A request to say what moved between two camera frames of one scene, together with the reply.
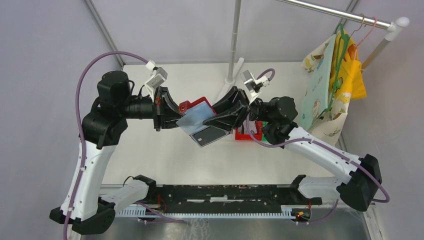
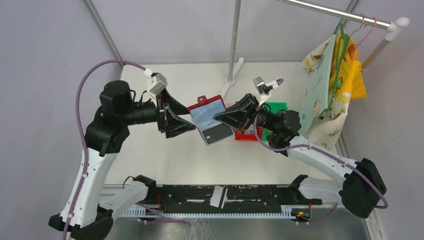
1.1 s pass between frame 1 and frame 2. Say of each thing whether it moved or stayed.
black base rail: stayed
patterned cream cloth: stayed
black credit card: moved
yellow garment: stayed
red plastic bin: stayed
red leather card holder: moved
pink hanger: stayed
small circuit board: stayed
